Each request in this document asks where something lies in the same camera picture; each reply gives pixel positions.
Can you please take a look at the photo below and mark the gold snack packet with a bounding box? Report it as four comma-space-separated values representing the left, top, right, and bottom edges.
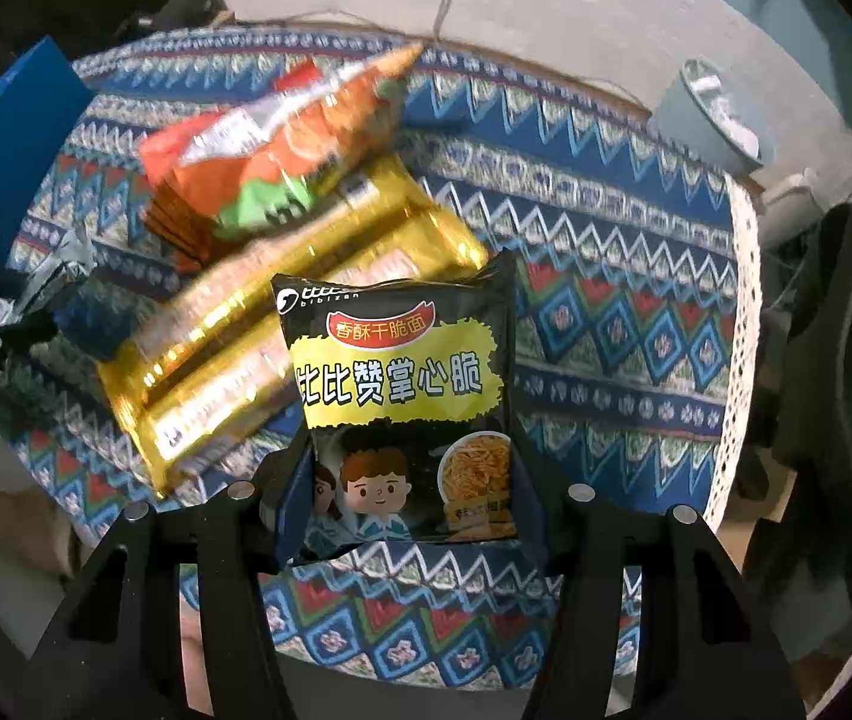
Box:
130, 206, 491, 497
96, 156, 446, 428

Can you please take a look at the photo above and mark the white appliance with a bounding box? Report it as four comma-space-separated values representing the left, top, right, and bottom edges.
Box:
760, 169, 852, 248

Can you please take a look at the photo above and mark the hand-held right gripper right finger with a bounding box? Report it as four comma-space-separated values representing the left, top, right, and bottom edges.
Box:
516, 450, 809, 720

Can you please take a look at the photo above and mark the dark silver snack packet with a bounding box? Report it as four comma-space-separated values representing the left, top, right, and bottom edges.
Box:
10, 229, 101, 316

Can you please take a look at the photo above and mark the black and yellow snack packet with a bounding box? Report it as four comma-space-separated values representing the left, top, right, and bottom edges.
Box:
270, 249, 521, 567

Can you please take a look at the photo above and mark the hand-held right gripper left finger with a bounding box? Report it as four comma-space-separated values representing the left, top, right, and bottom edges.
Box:
17, 450, 322, 720

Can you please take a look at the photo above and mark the blue-sided cardboard box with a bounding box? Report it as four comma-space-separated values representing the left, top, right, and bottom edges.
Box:
0, 34, 97, 271

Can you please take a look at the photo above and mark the orange white green snack packet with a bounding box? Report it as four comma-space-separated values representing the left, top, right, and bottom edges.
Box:
139, 41, 427, 241

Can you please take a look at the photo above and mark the grey-blue trash bin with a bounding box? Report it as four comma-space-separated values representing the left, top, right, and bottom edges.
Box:
651, 58, 776, 177

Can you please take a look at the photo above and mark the blue patterned tablecloth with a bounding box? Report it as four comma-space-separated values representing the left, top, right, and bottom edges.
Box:
2, 26, 764, 691

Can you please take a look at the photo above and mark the red-orange snack packet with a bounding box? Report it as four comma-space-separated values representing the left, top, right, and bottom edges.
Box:
142, 165, 247, 275

